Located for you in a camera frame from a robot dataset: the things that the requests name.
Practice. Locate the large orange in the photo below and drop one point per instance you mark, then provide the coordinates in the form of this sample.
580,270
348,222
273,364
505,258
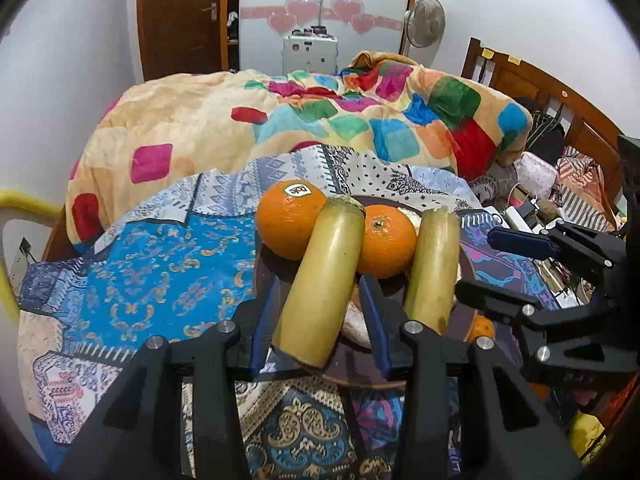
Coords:
387,247

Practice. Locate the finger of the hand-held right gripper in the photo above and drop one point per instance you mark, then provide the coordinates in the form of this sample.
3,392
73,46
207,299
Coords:
495,300
520,242

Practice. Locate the yellow sugarcane piece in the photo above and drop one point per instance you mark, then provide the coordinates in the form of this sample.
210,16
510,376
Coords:
320,280

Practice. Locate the yellow padded rail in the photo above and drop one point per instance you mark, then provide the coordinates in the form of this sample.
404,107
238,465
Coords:
25,200

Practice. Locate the yellow bag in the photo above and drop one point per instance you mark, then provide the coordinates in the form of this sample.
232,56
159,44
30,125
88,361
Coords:
585,430

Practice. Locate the orange with sticker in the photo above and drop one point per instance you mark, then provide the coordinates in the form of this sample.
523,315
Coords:
287,225

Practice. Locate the banana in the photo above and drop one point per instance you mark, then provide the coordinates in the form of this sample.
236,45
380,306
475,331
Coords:
432,270

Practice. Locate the black bag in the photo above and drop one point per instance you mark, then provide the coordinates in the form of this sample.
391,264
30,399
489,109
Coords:
547,135

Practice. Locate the small orange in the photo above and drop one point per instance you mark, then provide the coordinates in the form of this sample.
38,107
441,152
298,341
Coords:
482,329

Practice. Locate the white suitcase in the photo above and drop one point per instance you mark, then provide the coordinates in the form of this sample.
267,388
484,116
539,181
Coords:
310,55

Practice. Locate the blue patterned bedsheet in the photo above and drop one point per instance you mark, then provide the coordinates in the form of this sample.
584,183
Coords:
165,270

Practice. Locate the standing electric fan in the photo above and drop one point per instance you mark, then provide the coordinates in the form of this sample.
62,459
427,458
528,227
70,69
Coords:
425,22

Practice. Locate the purple plate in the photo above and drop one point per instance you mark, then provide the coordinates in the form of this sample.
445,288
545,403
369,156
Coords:
347,362

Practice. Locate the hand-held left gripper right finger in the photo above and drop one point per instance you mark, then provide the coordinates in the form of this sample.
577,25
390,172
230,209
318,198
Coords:
375,330

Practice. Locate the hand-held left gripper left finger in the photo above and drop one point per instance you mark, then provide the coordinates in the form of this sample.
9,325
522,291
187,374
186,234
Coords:
262,327

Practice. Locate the wooden wardrobe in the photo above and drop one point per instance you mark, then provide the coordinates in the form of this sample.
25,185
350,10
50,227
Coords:
232,10

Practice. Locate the wall socket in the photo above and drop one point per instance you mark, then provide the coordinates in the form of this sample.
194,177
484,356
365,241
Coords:
22,260

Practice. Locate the colourful patchwork blanket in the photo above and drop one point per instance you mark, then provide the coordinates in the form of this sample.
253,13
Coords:
200,125

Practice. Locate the pink pouch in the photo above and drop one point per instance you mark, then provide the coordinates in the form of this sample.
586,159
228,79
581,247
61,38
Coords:
539,172

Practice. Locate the brown wooden door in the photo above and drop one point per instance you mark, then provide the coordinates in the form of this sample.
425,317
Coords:
175,15

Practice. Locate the wooden bed headboard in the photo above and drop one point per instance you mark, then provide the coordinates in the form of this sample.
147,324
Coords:
530,85

